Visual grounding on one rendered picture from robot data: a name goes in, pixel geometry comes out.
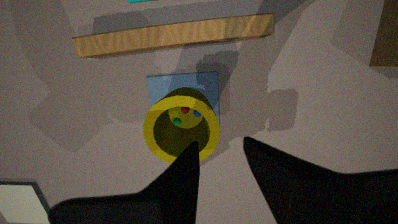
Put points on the green marble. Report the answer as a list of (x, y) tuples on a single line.
[(177, 121)]

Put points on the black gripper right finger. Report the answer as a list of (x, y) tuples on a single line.
[(300, 192)]

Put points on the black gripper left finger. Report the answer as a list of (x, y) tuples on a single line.
[(169, 199)]

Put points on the tan wooden plank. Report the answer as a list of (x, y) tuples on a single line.
[(173, 35)]

